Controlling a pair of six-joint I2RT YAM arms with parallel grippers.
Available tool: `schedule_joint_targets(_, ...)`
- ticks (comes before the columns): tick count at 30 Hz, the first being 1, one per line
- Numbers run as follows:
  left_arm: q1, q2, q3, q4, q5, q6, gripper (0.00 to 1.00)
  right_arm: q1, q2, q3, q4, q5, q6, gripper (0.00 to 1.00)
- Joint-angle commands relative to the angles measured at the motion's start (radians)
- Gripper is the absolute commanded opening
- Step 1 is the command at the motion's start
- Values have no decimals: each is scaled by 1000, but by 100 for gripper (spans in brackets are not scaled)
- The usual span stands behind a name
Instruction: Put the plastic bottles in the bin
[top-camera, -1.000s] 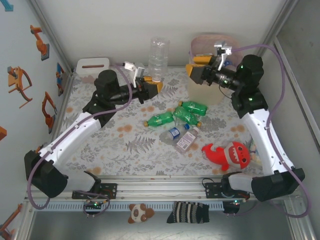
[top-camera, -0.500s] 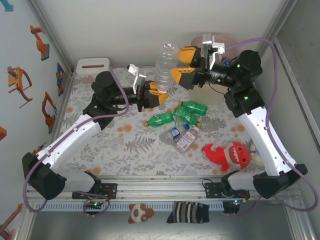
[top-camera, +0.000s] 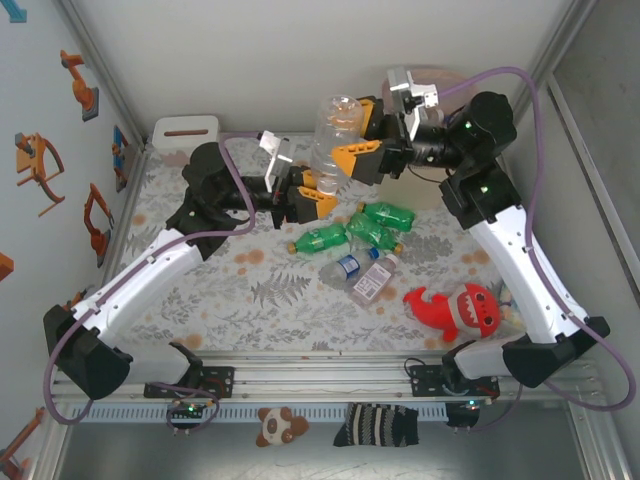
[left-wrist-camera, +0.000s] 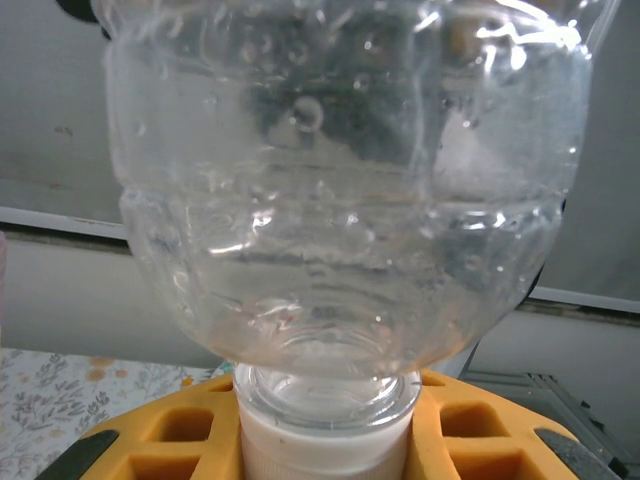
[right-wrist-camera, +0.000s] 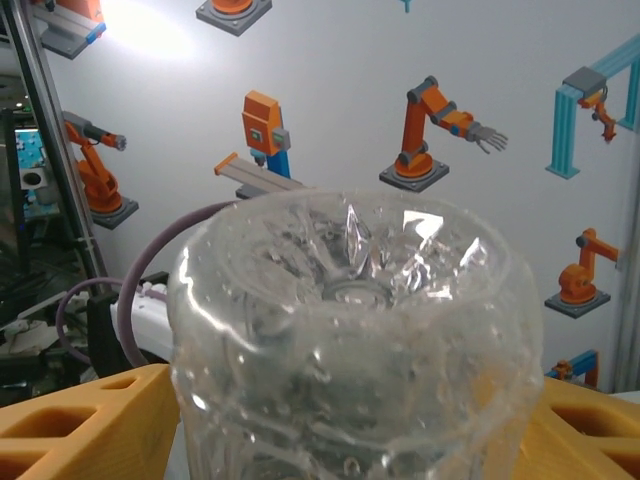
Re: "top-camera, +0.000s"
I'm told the beige slatted plastic bin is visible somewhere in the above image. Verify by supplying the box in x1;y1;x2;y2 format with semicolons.
379;63;471;210

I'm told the blue orange wall model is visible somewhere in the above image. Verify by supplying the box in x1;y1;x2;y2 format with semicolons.
112;124;132;194

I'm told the aluminium side rail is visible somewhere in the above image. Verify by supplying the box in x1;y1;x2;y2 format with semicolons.
544;69;640;301

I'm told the green bottle yellow cap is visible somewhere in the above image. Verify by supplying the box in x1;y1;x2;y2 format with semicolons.
355;200;417;232
345;212;405;254

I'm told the large ribbed clear bottle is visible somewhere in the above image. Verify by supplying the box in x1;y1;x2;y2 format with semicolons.
309;93;364;196

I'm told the aluminium frame post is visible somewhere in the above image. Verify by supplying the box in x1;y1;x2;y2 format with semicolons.
58;0;151;151
497;0;599;146

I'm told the green bottle orange cap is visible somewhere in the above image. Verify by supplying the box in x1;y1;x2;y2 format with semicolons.
285;223;350;255

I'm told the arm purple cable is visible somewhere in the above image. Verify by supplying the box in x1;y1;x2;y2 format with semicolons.
43;130;264;425
439;67;632;434

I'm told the clear bag of candies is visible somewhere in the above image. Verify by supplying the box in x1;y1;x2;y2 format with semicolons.
497;282;529;334

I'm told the orange gripper wall model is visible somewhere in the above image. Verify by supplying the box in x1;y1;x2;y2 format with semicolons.
13;132;67;217

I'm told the brown white bear plush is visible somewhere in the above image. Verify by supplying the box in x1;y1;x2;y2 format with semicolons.
255;405;311;449

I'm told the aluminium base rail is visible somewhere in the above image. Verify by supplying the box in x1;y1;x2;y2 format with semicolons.
47;349;609;401

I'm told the small clear bottle blue label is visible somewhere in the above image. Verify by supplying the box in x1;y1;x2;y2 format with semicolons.
319;247;381;289

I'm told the perforated cable tray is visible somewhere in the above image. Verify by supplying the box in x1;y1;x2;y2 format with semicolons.
67;402;451;422

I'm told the floral patterned tablecloth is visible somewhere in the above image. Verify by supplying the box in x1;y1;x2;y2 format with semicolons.
107;130;556;354

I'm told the red shark plush toy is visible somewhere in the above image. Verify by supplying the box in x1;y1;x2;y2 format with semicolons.
402;282;501;344

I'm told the black white striped sock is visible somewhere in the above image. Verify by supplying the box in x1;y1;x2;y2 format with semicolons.
332;402;420;449

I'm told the white tissue box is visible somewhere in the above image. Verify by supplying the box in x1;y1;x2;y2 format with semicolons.
151;114;224;169

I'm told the small circuit board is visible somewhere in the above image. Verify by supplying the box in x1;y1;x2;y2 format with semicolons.
167;403;211;420

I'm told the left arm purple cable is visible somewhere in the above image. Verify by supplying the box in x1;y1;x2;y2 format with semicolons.
43;130;264;425

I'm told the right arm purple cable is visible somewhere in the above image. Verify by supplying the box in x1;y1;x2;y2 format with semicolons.
439;67;632;434

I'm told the purple label clear bottle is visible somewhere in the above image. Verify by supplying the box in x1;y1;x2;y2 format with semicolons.
349;254;400;309

